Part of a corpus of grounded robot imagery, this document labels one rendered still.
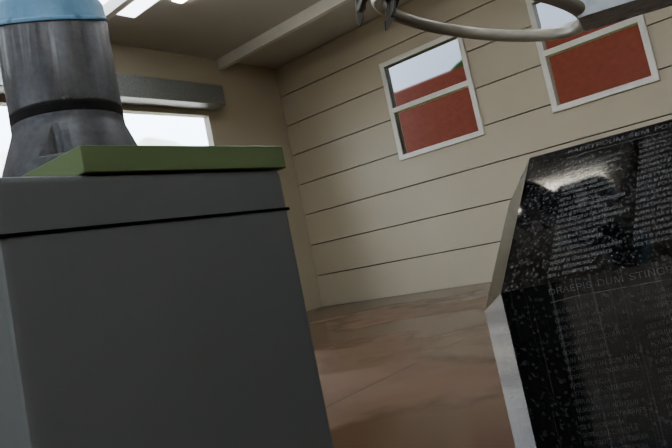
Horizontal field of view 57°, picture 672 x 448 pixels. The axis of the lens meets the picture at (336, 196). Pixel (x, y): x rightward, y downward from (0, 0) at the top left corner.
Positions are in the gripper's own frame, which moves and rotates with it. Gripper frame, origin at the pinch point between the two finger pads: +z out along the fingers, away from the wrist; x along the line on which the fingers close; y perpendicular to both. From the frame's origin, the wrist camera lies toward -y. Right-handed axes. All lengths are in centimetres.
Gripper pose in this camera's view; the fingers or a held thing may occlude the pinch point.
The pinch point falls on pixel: (373, 23)
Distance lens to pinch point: 145.0
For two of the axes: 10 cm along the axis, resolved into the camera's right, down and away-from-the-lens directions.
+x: 9.9, 1.4, 0.5
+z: -1.4, 9.9, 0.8
